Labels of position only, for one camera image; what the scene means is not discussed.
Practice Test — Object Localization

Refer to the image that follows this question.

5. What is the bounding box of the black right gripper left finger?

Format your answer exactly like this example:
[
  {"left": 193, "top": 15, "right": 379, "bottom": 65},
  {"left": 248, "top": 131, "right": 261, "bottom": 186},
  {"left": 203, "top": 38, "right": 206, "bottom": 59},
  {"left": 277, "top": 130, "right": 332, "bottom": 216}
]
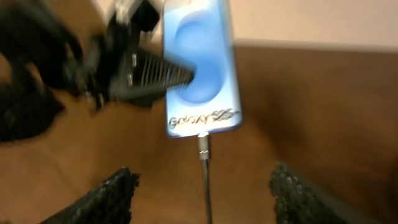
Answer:
[{"left": 41, "top": 167, "right": 140, "bottom": 224}]

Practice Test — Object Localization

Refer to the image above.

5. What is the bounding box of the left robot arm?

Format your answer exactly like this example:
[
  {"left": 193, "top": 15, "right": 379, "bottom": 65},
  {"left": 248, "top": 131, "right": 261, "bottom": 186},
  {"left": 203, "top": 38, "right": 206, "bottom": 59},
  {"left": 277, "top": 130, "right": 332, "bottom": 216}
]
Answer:
[{"left": 1, "top": 1, "right": 196, "bottom": 142}]

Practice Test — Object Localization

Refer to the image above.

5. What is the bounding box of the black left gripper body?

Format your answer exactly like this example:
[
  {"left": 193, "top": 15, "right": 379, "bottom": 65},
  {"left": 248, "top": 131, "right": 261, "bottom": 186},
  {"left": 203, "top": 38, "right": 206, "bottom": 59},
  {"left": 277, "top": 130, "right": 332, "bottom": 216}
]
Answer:
[{"left": 83, "top": 1, "right": 162, "bottom": 111}]

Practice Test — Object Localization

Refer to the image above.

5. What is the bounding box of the blue Galaxy smartphone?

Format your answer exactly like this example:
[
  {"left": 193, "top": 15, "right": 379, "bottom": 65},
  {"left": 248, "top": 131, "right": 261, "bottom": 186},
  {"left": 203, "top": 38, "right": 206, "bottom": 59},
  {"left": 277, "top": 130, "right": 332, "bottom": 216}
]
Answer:
[{"left": 163, "top": 0, "right": 243, "bottom": 138}]

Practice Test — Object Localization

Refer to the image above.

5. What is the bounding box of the black charging cable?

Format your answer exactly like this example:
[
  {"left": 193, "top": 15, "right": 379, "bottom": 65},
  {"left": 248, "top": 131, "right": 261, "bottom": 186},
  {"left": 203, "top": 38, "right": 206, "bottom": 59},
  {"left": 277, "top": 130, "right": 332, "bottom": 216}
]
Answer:
[{"left": 197, "top": 131, "right": 214, "bottom": 224}]

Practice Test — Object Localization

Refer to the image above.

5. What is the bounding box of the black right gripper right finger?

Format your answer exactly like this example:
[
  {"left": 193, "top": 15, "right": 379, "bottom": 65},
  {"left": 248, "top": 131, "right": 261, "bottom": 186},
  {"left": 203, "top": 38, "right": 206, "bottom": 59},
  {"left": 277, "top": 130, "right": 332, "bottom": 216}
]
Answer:
[{"left": 269, "top": 162, "right": 382, "bottom": 224}]

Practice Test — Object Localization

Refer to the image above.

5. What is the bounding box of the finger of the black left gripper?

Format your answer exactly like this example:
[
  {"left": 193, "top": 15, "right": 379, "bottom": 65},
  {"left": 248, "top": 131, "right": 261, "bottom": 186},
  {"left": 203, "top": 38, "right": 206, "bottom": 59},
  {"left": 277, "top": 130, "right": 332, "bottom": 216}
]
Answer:
[{"left": 108, "top": 48, "right": 196, "bottom": 102}]

